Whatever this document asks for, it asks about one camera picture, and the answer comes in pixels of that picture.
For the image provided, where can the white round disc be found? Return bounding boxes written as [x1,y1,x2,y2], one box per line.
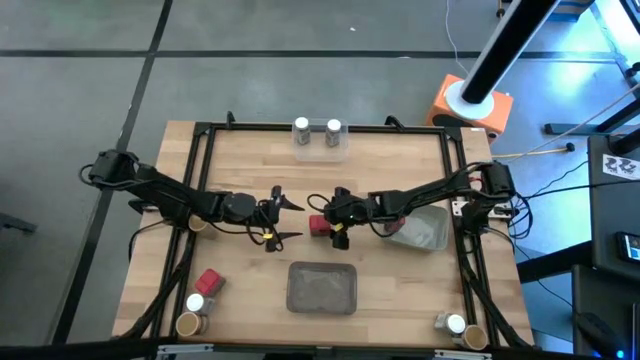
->
[444,79,496,121]

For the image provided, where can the clear plastic bin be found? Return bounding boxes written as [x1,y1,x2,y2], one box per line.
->
[291,117,350,164]

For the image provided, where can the black cable bundle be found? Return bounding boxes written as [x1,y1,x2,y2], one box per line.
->
[462,244,534,349]
[119,227,199,341]

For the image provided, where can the black phone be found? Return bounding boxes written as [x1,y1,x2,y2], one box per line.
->
[614,231,640,265]

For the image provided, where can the black floor stand foot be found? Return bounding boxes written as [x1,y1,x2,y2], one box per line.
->
[0,212,39,235]

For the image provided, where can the white-lid spice jar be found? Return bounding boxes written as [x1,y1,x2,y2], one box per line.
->
[324,118,344,149]
[434,312,469,335]
[292,116,312,146]
[184,292,217,317]

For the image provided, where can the black table edge beam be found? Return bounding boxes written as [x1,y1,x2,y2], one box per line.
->
[0,335,640,360]

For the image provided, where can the dark grey plastic bin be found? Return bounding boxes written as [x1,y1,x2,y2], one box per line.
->
[286,261,359,315]

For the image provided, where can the black computer mouse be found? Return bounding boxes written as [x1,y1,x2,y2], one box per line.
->
[574,312,626,360]

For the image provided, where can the black camera pole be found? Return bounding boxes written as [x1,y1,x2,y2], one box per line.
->
[459,0,561,105]

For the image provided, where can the beige rope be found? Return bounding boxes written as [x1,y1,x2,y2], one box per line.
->
[494,82,640,170]

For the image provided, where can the silver metal bracket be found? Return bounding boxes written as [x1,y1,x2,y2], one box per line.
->
[433,348,494,360]
[156,343,215,360]

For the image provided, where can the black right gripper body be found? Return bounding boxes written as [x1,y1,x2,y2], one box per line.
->
[323,187,375,250]

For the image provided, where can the black metal table frame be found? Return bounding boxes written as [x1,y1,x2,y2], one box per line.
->
[149,110,501,349]

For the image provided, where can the orange box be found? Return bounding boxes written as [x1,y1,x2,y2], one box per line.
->
[424,73,515,146]

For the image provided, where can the thin black curved cable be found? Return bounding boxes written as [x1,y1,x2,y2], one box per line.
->
[127,219,169,264]

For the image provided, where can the thin white floor cable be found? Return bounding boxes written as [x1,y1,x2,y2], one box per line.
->
[443,0,471,76]

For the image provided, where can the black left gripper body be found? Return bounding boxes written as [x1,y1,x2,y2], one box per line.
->
[254,185,284,254]

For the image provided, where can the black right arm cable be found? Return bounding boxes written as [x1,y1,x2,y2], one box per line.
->
[306,193,334,214]

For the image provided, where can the black desk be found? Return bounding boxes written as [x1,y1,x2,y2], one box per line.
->
[569,132,640,360]

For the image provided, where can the black stand base bar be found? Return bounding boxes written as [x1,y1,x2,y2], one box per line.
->
[543,97,640,137]

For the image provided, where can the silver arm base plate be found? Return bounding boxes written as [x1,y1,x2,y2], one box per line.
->
[452,199,516,220]

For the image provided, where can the black slanted support bar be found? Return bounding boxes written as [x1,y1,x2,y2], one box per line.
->
[514,239,594,285]

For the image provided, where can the white marker paper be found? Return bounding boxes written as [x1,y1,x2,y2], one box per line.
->
[602,153,640,181]

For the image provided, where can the beige floor cable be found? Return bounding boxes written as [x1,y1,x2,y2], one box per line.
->
[492,144,571,159]

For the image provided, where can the light grey plastic bin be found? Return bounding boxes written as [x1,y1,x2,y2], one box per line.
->
[382,204,450,253]

